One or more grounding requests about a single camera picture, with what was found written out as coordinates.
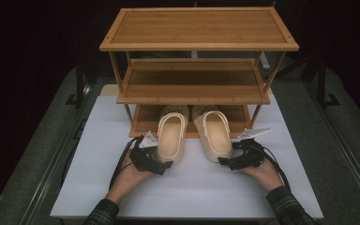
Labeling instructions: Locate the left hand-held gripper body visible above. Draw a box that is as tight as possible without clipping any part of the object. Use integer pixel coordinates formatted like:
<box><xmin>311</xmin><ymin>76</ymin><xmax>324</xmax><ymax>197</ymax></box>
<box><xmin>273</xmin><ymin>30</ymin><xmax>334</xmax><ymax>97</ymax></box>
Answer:
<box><xmin>128</xmin><ymin>130</ymin><xmax>160</xmax><ymax>173</ymax></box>

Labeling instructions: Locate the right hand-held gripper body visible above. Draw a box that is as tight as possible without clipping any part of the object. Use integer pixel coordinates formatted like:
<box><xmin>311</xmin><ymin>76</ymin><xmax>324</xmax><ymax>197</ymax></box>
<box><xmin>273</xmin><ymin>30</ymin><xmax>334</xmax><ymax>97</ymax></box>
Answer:
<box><xmin>231</xmin><ymin>127</ymin><xmax>273</xmax><ymax>171</ymax></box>

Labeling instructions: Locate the cream foam clog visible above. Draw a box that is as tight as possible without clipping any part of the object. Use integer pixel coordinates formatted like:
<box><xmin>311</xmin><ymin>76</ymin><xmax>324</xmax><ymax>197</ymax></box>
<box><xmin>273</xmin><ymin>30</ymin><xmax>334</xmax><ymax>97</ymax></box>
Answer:
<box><xmin>155</xmin><ymin>104</ymin><xmax>190</xmax><ymax>166</ymax></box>
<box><xmin>190</xmin><ymin>104</ymin><xmax>234</xmax><ymax>164</ymax></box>

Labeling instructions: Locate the wooden shoe rack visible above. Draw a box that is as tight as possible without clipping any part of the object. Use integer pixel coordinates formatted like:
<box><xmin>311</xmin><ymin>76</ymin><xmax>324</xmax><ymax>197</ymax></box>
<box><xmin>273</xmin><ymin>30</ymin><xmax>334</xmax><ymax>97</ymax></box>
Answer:
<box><xmin>98</xmin><ymin>7</ymin><xmax>300</xmax><ymax>139</ymax></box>

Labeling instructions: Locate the person's right hand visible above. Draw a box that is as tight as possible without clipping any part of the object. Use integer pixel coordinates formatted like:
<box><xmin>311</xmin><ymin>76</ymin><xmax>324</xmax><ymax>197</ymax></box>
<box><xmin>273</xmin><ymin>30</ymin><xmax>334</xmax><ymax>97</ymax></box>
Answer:
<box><xmin>239</xmin><ymin>157</ymin><xmax>285</xmax><ymax>193</ymax></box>

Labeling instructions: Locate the person's left hand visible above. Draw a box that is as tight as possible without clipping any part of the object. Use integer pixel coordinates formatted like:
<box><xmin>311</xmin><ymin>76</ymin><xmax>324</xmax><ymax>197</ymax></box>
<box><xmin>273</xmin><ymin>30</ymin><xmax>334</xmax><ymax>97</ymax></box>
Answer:
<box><xmin>105</xmin><ymin>149</ymin><xmax>158</xmax><ymax>205</ymax></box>

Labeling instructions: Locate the black metal stand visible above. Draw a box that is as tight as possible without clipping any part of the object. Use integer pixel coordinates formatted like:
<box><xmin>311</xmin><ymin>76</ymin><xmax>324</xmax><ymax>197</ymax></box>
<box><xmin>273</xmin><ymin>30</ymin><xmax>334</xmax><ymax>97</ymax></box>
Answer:
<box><xmin>316</xmin><ymin>57</ymin><xmax>341</xmax><ymax>108</ymax></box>
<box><xmin>65</xmin><ymin>57</ymin><xmax>92</xmax><ymax>108</ymax></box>

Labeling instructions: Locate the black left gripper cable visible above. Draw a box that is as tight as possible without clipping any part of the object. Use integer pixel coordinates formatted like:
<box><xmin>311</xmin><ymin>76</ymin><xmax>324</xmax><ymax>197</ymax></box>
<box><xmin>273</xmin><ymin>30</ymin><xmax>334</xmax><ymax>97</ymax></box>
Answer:
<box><xmin>108</xmin><ymin>135</ymin><xmax>145</xmax><ymax>191</ymax></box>

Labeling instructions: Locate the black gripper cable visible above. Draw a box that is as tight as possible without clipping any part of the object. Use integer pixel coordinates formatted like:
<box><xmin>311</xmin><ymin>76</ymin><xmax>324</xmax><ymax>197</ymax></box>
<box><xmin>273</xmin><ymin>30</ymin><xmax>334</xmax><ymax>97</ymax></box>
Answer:
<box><xmin>108</xmin><ymin>135</ymin><xmax>145</xmax><ymax>191</ymax></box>
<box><xmin>256</xmin><ymin>143</ymin><xmax>293</xmax><ymax>192</ymax></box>

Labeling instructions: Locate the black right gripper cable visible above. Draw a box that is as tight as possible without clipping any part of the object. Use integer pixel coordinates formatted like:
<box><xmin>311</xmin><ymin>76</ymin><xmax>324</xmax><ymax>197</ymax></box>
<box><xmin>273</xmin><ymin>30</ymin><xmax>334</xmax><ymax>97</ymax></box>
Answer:
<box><xmin>256</xmin><ymin>143</ymin><xmax>293</xmax><ymax>192</ymax></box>

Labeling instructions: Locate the black floor cable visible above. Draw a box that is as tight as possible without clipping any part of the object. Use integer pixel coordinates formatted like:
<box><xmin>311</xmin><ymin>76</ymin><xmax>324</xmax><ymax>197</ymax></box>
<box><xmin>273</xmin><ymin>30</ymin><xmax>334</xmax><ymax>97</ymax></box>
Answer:
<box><xmin>59</xmin><ymin>118</ymin><xmax>88</xmax><ymax>188</ymax></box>

